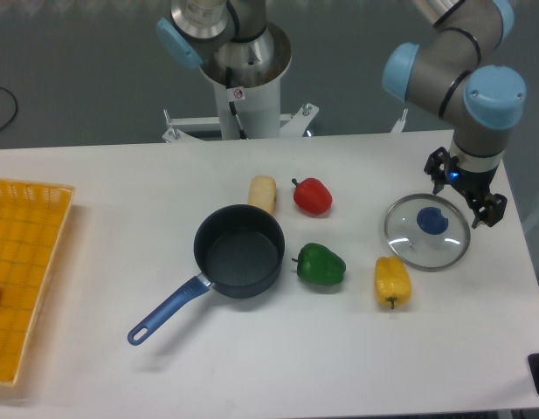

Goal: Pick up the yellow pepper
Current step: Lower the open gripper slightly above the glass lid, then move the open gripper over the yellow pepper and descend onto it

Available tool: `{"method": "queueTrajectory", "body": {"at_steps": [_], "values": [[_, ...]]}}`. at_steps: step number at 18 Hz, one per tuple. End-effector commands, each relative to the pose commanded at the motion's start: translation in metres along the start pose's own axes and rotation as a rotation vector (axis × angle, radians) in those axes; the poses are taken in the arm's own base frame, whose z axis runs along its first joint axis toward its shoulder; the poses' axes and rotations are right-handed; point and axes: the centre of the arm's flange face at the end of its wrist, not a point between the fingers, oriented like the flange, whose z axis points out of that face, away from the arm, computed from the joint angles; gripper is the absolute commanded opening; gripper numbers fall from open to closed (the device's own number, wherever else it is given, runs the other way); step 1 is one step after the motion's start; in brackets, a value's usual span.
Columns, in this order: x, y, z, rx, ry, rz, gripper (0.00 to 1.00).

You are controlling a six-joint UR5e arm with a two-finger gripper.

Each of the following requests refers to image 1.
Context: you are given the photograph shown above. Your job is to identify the black cable on floor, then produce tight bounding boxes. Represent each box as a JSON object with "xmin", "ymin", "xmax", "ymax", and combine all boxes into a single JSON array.
[{"xmin": 0, "ymin": 85, "xmax": 19, "ymax": 139}]

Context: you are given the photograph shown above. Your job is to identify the yellow bell pepper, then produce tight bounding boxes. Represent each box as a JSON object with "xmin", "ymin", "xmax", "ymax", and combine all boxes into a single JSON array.
[{"xmin": 374, "ymin": 257, "xmax": 412, "ymax": 310}]

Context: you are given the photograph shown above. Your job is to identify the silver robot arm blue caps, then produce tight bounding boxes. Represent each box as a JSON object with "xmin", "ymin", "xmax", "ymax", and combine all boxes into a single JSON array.
[{"xmin": 156, "ymin": 1, "xmax": 527, "ymax": 226}]

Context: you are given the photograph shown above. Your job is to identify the green bell pepper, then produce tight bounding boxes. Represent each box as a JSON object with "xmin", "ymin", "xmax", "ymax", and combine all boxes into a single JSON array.
[{"xmin": 293, "ymin": 243, "xmax": 347, "ymax": 286}]

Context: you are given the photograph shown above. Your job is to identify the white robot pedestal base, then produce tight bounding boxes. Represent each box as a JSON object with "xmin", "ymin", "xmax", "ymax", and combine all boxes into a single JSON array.
[{"xmin": 161, "ymin": 72, "xmax": 411, "ymax": 143}]

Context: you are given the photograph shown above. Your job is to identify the dark saucepan blue handle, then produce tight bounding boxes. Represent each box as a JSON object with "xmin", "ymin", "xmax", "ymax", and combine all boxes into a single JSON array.
[{"xmin": 127, "ymin": 204, "xmax": 285, "ymax": 346}]

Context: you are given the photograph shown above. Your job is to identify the yellow woven basket tray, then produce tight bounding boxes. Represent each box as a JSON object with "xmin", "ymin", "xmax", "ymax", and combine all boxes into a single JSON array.
[{"xmin": 0, "ymin": 178, "xmax": 75, "ymax": 387}]

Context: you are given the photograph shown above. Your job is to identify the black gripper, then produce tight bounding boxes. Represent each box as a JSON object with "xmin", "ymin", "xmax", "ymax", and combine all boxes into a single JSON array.
[{"xmin": 424, "ymin": 148, "xmax": 508, "ymax": 229}]

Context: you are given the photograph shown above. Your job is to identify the red bell pepper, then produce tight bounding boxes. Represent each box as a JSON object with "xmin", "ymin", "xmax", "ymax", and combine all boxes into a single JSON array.
[{"xmin": 291, "ymin": 177, "xmax": 333, "ymax": 216}]

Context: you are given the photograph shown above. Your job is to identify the glass lid blue knob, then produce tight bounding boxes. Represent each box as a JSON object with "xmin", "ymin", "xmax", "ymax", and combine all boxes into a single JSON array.
[{"xmin": 384, "ymin": 194, "xmax": 471, "ymax": 271}]

